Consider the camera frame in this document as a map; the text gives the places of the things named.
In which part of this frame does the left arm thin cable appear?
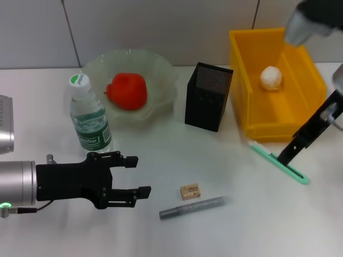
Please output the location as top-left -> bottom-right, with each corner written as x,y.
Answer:
0,200 -> 51,219

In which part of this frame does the clear green-label water bottle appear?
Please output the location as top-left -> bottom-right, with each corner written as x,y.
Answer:
67,73 -> 113,154

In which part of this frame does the yellow plastic bin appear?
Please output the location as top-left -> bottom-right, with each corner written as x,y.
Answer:
229,27 -> 328,142

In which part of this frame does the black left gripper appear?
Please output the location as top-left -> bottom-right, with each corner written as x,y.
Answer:
35,150 -> 152,209

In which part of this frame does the orange fruit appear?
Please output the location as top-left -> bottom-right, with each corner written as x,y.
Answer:
103,72 -> 148,111

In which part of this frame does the green toothbrush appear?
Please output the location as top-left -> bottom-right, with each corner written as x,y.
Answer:
248,141 -> 310,185

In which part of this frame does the small tan eraser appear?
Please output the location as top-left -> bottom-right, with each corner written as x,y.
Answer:
180,183 -> 202,201

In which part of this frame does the black mesh pen holder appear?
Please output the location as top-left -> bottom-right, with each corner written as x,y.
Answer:
184,62 -> 234,133

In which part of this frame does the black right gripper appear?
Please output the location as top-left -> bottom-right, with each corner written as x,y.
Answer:
277,90 -> 343,164

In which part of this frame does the white paper ball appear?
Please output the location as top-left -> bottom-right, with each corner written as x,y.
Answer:
259,65 -> 284,90

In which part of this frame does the grey marker pen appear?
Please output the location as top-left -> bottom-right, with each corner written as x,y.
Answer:
159,196 -> 227,220

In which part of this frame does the green wavy glass fruit plate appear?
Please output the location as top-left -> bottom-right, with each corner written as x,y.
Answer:
81,48 -> 180,131

